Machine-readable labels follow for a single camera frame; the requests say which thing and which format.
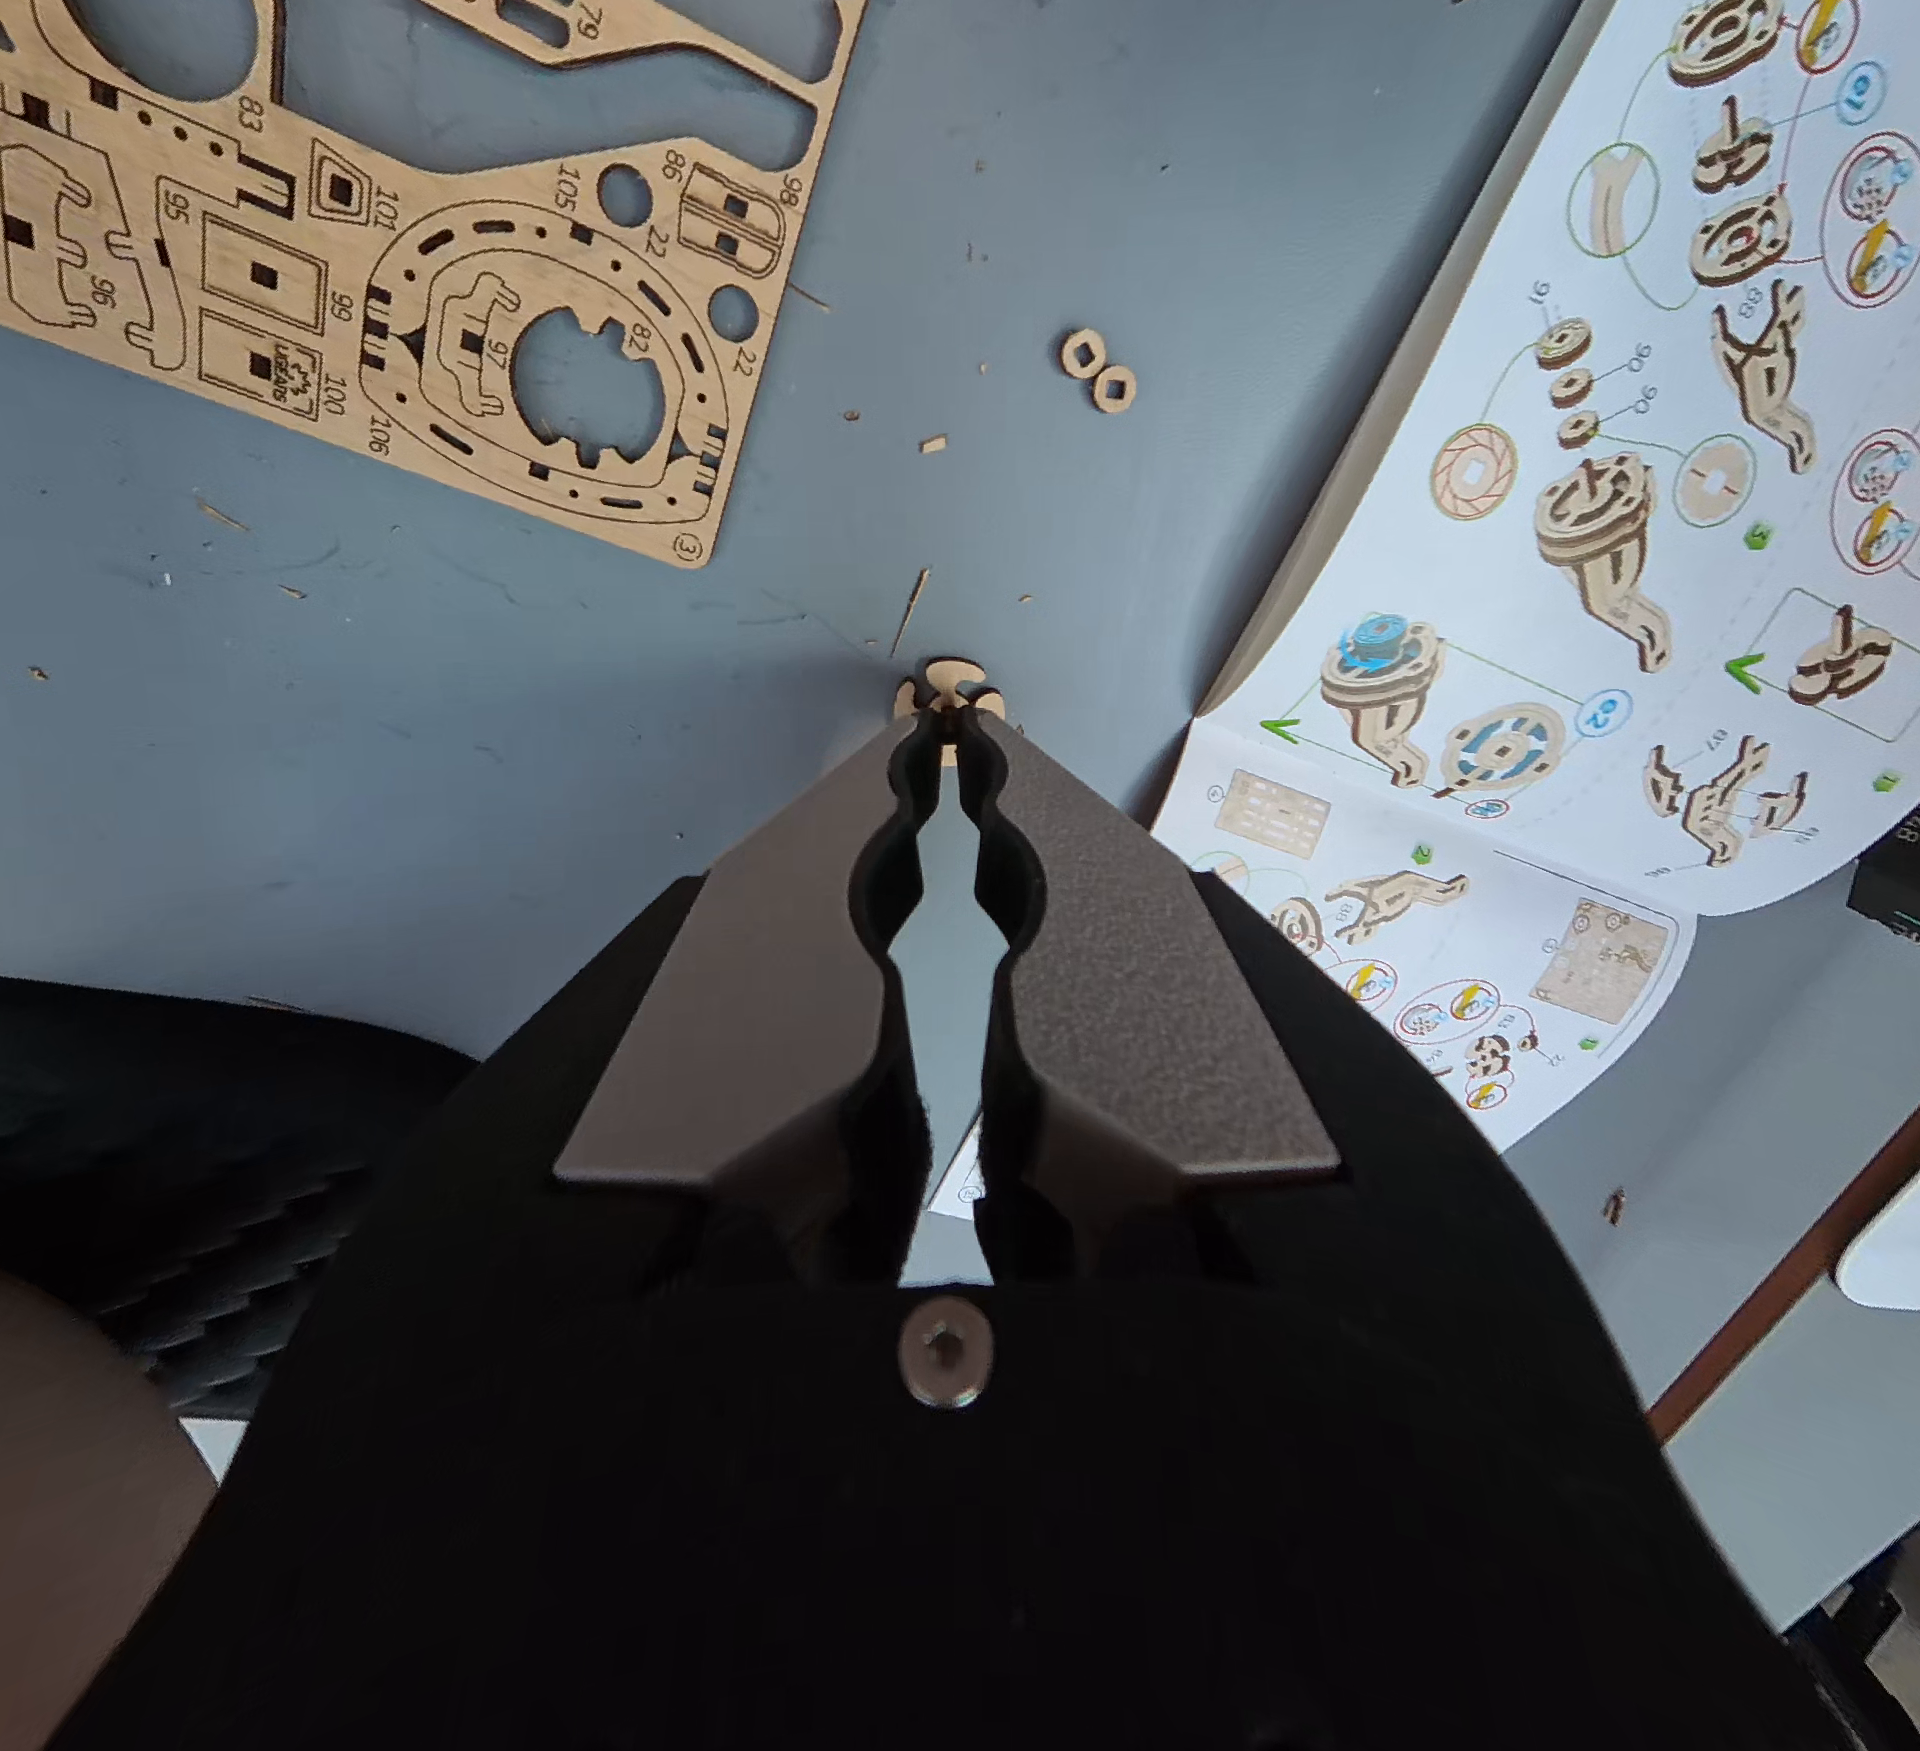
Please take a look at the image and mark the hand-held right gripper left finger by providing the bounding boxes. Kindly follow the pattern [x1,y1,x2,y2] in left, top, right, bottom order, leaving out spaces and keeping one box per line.
[552,712,962,1286]

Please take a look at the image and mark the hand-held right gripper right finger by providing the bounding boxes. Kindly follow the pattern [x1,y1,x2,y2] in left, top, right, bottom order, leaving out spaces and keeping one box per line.
[960,712,1341,1286]

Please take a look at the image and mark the slotted round wooden part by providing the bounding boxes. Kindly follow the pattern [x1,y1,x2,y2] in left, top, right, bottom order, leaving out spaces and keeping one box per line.
[896,655,1005,732]

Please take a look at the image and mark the black model kit box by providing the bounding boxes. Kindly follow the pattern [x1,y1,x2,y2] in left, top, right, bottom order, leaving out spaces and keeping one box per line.
[1846,807,1920,943]

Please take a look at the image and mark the laser-cut wooden parts sheet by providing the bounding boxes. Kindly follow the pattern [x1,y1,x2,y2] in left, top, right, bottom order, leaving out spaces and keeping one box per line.
[0,0,919,572]

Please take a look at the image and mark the white instruction booklet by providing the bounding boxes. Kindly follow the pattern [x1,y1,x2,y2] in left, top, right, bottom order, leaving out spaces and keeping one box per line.
[921,0,1920,1235]

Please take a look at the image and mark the white plastic object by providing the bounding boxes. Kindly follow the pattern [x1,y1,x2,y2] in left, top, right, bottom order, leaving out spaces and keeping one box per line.
[1829,1172,1920,1309]

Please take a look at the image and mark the person's brown trousers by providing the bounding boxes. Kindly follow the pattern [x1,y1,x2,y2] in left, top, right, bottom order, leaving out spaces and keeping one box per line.
[0,1271,228,1751]

